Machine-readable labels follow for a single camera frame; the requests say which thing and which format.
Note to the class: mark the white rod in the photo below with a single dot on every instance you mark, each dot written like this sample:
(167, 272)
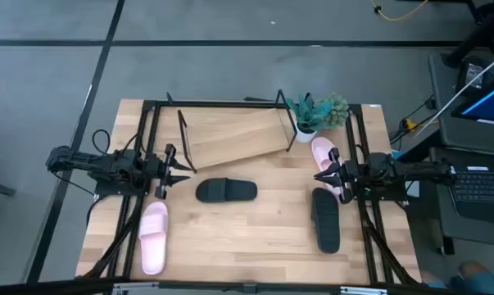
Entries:
(459, 95)

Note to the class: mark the wooden shelf with black frame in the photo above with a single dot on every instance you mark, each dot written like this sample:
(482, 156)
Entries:
(230, 135)

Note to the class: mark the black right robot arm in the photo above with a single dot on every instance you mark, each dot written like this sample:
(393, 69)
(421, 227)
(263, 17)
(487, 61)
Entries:
(414, 170)

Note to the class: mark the black slide sandal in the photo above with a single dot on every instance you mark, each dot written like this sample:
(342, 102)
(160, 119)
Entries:
(226, 190)
(325, 221)

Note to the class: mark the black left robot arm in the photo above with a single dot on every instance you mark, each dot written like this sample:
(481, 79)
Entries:
(87, 160)

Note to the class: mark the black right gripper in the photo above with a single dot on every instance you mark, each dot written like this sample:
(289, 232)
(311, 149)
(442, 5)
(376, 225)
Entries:
(345, 174)

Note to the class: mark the yellow plug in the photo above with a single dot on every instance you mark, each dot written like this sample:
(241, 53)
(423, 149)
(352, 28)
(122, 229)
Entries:
(411, 124)

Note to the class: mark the black laptop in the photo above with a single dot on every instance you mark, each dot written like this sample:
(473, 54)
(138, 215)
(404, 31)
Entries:
(480, 188)

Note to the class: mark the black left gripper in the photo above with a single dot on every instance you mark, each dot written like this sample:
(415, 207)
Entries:
(164, 172)

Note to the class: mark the black crossbar with silver brackets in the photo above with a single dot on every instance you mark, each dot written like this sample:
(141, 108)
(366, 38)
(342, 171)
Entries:
(66, 287)

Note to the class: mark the computer monitor with blue screen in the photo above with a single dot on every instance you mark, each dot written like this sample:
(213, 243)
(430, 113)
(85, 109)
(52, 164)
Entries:
(492, 106)

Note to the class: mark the grey desk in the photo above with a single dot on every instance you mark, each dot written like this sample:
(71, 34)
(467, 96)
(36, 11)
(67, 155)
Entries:
(443, 102)
(447, 221)

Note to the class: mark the bushy green plant patterned pot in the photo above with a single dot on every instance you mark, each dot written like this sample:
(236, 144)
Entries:
(336, 108)

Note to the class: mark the person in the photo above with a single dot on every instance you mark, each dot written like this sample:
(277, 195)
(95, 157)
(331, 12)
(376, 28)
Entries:
(480, 282)
(476, 37)

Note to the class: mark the snake plant in white pot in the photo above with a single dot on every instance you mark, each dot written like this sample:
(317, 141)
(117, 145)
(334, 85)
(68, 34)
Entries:
(308, 114)

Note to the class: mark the black aluminium table frame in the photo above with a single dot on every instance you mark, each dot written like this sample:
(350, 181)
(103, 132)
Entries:
(214, 103)

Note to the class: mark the pink slide sandal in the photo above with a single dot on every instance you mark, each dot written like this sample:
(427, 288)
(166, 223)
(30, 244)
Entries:
(153, 237)
(321, 151)

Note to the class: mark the black power brick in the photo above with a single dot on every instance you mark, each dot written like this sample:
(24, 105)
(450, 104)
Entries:
(474, 73)

